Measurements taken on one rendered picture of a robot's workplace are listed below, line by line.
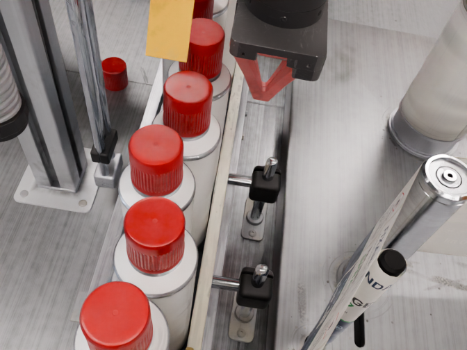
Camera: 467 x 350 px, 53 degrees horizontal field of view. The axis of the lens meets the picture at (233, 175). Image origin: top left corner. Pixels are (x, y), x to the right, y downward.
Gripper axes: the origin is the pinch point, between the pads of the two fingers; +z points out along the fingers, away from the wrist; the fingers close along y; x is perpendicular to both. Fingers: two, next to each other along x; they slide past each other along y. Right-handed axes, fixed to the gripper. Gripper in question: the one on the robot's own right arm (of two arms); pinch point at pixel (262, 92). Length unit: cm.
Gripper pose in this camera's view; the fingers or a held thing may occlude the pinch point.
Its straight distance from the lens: 42.2
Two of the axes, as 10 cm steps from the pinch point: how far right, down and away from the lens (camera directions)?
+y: 1.3, -8.1, 5.7
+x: -9.8, -1.7, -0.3
